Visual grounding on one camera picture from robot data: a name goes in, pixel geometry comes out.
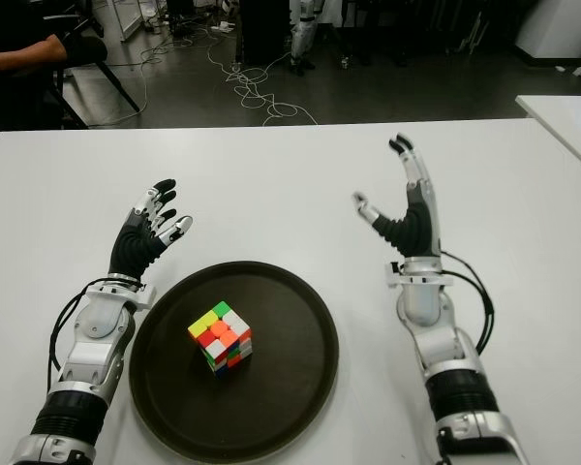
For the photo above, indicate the bystander's bare forearm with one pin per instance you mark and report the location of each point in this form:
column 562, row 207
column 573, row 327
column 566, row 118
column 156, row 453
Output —
column 24, row 55

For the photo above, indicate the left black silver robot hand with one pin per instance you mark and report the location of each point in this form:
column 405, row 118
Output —
column 131, row 249

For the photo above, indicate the dark brown round plate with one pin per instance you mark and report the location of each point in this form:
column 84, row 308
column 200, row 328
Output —
column 290, row 339

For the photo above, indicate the white board panel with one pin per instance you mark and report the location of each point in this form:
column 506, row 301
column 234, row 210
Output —
column 121, row 19

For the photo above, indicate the silver folding metal stand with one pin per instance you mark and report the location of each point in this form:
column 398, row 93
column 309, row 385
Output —
column 470, row 34

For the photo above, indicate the black cabinet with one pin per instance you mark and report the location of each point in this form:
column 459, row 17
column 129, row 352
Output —
column 264, row 29

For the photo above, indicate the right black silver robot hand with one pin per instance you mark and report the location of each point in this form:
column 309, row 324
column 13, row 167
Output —
column 416, row 232

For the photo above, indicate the seated person black clothes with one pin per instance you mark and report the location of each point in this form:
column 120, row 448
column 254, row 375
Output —
column 9, row 19

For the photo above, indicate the multicoloured Rubik's cube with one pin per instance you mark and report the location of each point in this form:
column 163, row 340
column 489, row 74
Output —
column 218, row 339

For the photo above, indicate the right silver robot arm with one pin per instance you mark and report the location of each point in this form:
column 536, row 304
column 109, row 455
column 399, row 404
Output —
column 421, row 300

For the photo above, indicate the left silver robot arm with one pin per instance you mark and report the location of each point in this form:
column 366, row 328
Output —
column 97, row 324

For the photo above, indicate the white cabinet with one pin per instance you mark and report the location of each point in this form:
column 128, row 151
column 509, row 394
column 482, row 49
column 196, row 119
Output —
column 557, row 24

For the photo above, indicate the white side table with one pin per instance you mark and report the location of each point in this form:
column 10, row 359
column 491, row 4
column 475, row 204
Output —
column 561, row 121

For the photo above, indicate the white humanoid robot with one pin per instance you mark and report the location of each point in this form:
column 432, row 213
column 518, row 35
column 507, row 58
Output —
column 300, row 39

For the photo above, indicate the black chair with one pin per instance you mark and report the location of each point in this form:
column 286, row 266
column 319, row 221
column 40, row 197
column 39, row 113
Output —
column 118, row 87

